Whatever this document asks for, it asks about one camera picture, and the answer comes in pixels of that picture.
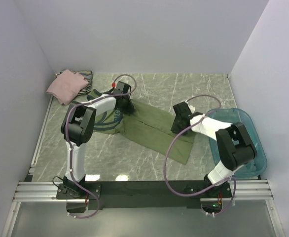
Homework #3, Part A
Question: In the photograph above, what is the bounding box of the green graphic tank top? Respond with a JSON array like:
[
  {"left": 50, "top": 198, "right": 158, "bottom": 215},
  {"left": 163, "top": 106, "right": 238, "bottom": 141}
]
[{"left": 86, "top": 89, "right": 195, "bottom": 165}]

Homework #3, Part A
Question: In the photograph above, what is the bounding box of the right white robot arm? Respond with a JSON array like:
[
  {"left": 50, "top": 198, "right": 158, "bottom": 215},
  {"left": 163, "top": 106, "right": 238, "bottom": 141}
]
[{"left": 171, "top": 102, "right": 257, "bottom": 197}]

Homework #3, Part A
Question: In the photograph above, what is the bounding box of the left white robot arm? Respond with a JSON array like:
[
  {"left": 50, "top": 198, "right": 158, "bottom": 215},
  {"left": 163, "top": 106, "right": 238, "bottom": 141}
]
[{"left": 61, "top": 81, "right": 134, "bottom": 198}]

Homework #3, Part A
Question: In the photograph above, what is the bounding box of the folded striped tank top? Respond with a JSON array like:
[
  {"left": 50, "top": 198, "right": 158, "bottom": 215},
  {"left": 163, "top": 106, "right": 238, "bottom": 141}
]
[{"left": 56, "top": 69, "right": 93, "bottom": 96}]

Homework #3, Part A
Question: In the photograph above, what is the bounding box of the folded pink tank top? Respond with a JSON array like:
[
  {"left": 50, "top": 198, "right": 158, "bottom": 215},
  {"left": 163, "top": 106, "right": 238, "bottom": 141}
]
[{"left": 46, "top": 70, "right": 88, "bottom": 105}]

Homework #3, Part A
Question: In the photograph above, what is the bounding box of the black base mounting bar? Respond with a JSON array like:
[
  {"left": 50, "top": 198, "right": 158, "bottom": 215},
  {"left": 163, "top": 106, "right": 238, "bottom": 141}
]
[{"left": 56, "top": 180, "right": 232, "bottom": 213}]

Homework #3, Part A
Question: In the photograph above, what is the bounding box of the teal plastic basket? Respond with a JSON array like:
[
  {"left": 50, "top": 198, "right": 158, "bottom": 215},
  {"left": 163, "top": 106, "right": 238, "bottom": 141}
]
[{"left": 205, "top": 107, "right": 268, "bottom": 177}]

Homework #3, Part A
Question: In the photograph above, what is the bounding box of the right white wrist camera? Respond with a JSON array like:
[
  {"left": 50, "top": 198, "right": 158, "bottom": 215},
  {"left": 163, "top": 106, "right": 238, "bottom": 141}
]
[{"left": 188, "top": 104, "right": 196, "bottom": 113}]

